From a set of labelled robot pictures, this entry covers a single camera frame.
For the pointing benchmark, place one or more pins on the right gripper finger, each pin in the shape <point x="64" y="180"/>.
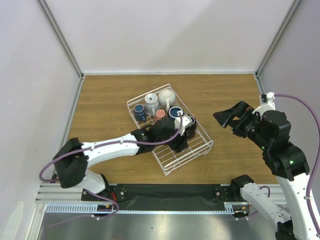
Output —
<point x="224" y="118"/>
<point x="238" y="128"/>

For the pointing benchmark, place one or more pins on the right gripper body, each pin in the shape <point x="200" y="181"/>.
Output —
<point x="239" y="119"/>

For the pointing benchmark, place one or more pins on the red mug white interior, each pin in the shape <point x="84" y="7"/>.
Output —
<point x="160" y="114"/>

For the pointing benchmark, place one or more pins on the dark blue enamel mug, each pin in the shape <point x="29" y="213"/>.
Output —
<point x="175" y="112"/>

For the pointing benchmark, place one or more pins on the clear plastic cup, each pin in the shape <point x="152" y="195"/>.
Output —
<point x="151" y="104"/>

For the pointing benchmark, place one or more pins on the small dark blue cup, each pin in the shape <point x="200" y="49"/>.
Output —
<point x="139" y="113"/>

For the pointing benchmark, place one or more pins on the white speckled mug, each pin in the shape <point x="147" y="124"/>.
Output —
<point x="166" y="99"/>

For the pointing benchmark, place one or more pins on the black mug white interior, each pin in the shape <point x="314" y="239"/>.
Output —
<point x="191" y="130"/>

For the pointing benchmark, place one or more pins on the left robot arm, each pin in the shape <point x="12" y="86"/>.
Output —
<point x="73" y="160"/>

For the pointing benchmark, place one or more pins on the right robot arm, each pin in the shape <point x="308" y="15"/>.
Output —
<point x="289" y="165"/>

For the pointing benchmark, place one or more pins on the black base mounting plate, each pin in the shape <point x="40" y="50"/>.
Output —
<point x="170" y="197"/>

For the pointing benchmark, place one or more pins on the white wire dish rack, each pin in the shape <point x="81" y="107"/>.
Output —
<point x="194" y="143"/>

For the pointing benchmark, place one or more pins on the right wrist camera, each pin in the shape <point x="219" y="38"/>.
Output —
<point x="266" y="103"/>

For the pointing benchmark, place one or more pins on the aluminium cable duct rail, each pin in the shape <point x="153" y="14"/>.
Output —
<point x="75" y="208"/>

